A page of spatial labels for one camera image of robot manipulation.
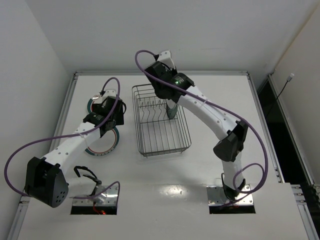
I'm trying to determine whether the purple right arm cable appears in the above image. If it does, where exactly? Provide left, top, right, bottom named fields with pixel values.
left=134, top=49, right=269, bottom=208

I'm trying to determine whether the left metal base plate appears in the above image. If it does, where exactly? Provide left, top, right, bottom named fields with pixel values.
left=72, top=183, right=119, bottom=207

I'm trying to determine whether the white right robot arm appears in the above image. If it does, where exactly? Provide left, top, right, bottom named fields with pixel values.
left=151, top=80, right=248, bottom=201

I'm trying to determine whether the black wall cable with plug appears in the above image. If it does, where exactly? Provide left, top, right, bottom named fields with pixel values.
left=276, top=73, right=295, bottom=100

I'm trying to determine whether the grey wire dish rack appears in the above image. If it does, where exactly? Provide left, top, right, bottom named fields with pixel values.
left=131, top=84, right=192, bottom=157

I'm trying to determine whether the black cable bundle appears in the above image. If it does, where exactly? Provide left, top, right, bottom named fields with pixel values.
left=73, top=165, right=103, bottom=196

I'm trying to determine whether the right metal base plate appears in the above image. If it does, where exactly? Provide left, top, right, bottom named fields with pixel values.
left=206, top=185, right=254, bottom=207

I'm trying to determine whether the metal base plate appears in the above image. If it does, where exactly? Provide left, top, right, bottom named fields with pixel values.
left=72, top=183, right=119, bottom=207
left=206, top=185, right=254, bottom=207

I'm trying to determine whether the green red rimmed plate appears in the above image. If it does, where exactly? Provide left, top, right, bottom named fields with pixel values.
left=86, top=98, right=94, bottom=114
left=85, top=127, right=120, bottom=157

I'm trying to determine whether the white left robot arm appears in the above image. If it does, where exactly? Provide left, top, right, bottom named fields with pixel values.
left=24, top=89, right=127, bottom=208

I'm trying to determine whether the blue patterned green plate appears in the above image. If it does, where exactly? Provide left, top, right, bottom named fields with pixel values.
left=166, top=99, right=178, bottom=120

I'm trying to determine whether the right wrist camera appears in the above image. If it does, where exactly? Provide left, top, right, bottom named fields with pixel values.
left=145, top=50, right=178, bottom=81

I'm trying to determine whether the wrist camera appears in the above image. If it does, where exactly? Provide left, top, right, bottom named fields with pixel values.
left=145, top=50, right=178, bottom=81
left=91, top=88, right=117, bottom=103

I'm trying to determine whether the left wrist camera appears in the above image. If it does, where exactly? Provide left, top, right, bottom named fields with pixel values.
left=91, top=88, right=117, bottom=103

